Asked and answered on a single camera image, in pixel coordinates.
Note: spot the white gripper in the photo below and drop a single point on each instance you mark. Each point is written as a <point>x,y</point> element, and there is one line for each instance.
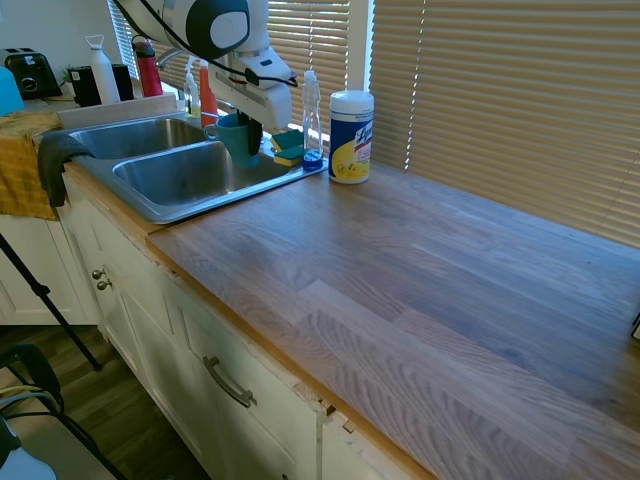
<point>255,100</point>

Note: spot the teal ceramic mug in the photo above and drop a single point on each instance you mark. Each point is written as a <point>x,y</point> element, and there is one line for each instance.
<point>237,145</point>

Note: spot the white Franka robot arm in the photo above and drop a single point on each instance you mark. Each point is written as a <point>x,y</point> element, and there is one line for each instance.
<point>220,25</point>

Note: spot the stainless steel double sink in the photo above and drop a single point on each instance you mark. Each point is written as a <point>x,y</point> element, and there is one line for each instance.
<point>170,175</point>

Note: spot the yellow green sponge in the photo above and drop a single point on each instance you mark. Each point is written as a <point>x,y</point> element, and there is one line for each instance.
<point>287,139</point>
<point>290,156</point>

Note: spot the orange liquid bottle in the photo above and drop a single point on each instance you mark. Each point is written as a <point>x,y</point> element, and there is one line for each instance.
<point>208,100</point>

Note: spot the clear dish soap bottle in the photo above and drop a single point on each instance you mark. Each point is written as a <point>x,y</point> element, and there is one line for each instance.
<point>311,115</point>

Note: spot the Lysol wipes canister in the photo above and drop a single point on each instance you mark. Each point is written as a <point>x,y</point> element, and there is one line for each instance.
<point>351,140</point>

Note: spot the chrome faucet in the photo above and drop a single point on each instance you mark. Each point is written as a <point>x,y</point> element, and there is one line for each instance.
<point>167,56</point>

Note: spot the narrow beige window blind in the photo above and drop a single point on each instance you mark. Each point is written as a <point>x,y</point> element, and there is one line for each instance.
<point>320,40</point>

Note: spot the red water bottle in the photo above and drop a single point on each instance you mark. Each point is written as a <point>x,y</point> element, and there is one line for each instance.
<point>149,72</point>

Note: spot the dark square canister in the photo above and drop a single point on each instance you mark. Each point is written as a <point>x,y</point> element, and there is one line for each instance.
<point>124,82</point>

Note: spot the pale wooden board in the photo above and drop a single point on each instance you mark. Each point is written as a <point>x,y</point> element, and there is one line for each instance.
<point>115,112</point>

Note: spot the small beige window blind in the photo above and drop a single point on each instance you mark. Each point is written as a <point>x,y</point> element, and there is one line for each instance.
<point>122,45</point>

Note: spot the white water bottle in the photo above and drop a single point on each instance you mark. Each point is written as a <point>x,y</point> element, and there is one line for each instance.
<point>104,75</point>

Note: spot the black container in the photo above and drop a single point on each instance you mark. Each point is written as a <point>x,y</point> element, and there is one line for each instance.
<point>86,87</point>

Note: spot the grey dish cloth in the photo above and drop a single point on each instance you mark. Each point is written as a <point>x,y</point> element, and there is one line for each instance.
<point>55,160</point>

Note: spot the white kitchen cabinet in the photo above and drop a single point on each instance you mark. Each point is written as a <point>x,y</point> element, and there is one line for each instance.
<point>165,320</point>

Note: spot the round metal cabinet knob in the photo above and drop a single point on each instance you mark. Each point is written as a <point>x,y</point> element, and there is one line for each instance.
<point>104,285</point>
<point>98,274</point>

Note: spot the black toaster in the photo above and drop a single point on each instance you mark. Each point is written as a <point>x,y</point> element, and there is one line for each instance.
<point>32,75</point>

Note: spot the yellow patterned towel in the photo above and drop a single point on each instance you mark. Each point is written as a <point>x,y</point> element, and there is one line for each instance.
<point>20,165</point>

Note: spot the light blue plastic object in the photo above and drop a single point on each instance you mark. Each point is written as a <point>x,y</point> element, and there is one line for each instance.
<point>9,95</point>

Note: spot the large beige window blind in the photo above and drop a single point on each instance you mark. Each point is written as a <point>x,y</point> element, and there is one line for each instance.
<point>510,90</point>

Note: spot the black tripod leg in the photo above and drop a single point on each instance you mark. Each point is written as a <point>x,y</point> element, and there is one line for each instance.
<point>45,295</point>

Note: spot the white window frame post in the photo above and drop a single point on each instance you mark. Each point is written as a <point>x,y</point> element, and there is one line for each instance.
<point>361,45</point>

